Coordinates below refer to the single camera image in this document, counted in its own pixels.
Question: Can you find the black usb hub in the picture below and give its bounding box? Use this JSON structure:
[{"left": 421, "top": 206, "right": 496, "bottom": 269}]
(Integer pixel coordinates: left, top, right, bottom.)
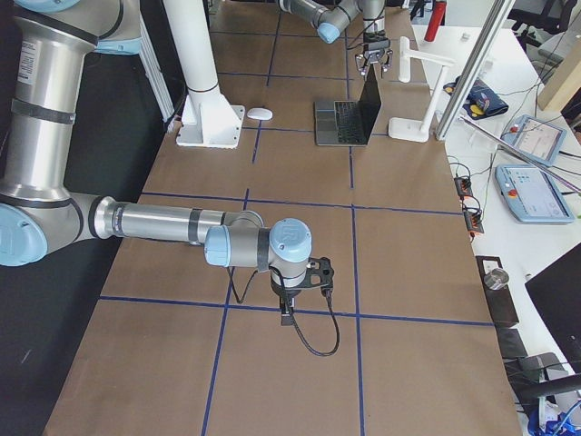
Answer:
[
  {"left": 463, "top": 208, "right": 484, "bottom": 236},
  {"left": 454, "top": 176, "right": 473, "bottom": 200}
]

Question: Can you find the metal cup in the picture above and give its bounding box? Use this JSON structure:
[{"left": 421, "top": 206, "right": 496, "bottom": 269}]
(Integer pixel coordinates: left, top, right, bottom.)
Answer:
[{"left": 483, "top": 268, "right": 509, "bottom": 291}]

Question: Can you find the black monitor corner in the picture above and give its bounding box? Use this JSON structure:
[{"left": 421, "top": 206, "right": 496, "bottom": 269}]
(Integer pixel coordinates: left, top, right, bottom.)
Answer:
[{"left": 526, "top": 244, "right": 581, "bottom": 373}]

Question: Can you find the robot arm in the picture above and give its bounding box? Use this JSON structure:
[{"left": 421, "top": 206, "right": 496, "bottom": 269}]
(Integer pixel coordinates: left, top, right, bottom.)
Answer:
[
  {"left": 278, "top": 0, "right": 392, "bottom": 76},
  {"left": 1, "top": 54, "right": 275, "bottom": 354}
]

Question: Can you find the red cylinder bottle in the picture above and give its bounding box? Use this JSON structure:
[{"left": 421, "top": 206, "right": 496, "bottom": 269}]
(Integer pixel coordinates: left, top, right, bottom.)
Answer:
[{"left": 424, "top": 0, "right": 448, "bottom": 43}]

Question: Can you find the black box under cup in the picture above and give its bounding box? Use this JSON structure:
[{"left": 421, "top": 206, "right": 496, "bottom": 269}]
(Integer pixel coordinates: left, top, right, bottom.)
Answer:
[{"left": 476, "top": 255, "right": 519, "bottom": 328}]

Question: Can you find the thin rod on stand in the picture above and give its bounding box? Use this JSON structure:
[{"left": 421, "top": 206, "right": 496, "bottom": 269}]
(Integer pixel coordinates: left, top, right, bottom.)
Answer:
[{"left": 457, "top": 115, "right": 580, "bottom": 194}]

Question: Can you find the black usb hub left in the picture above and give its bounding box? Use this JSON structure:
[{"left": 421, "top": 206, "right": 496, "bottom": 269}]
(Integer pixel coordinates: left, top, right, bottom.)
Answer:
[{"left": 454, "top": 176, "right": 473, "bottom": 200}]

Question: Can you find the white desk lamp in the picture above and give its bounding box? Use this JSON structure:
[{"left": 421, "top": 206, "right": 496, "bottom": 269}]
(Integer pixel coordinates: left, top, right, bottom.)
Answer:
[{"left": 388, "top": 35, "right": 456, "bottom": 144}]

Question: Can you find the teach pendant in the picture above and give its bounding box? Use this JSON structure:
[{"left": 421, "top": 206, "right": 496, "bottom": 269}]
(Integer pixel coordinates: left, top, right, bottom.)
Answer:
[
  {"left": 495, "top": 164, "right": 576, "bottom": 224},
  {"left": 501, "top": 114, "right": 566, "bottom": 166}
]

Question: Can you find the teach pendant far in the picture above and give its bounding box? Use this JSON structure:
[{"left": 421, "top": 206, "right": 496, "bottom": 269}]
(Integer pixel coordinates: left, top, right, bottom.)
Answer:
[{"left": 501, "top": 114, "right": 566, "bottom": 166}]

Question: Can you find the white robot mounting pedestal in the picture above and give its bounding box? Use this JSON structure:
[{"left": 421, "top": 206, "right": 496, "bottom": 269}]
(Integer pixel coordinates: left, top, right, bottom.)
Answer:
[{"left": 163, "top": 0, "right": 245, "bottom": 149}]

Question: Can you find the aluminium frame post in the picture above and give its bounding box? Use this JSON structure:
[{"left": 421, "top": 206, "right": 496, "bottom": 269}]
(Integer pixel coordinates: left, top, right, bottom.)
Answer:
[{"left": 435, "top": 0, "right": 515, "bottom": 141}]

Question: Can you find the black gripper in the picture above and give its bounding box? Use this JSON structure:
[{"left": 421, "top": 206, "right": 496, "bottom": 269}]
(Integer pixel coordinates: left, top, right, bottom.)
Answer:
[
  {"left": 271, "top": 274, "right": 301, "bottom": 326},
  {"left": 355, "top": 42, "right": 392, "bottom": 76}
]

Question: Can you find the teach pendant near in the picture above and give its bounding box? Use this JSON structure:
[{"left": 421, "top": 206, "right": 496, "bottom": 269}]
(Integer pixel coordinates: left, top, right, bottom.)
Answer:
[{"left": 495, "top": 164, "right": 576, "bottom": 224}]

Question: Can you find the black usb hub right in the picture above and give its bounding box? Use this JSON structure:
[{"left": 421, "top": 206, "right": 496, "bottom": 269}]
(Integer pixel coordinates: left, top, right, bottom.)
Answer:
[{"left": 463, "top": 208, "right": 484, "bottom": 236}]

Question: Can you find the grey laptop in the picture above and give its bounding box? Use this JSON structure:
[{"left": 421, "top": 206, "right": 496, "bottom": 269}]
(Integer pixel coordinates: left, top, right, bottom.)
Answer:
[{"left": 314, "top": 68, "right": 381, "bottom": 146}]

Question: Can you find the navy space pattern pouch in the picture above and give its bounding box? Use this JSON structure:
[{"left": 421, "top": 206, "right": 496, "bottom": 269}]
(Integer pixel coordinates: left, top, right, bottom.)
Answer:
[{"left": 463, "top": 78, "right": 508, "bottom": 120}]

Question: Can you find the white computer mouse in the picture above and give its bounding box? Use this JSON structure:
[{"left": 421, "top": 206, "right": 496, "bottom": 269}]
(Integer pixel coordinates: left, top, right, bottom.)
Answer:
[{"left": 247, "top": 107, "right": 273, "bottom": 121}]

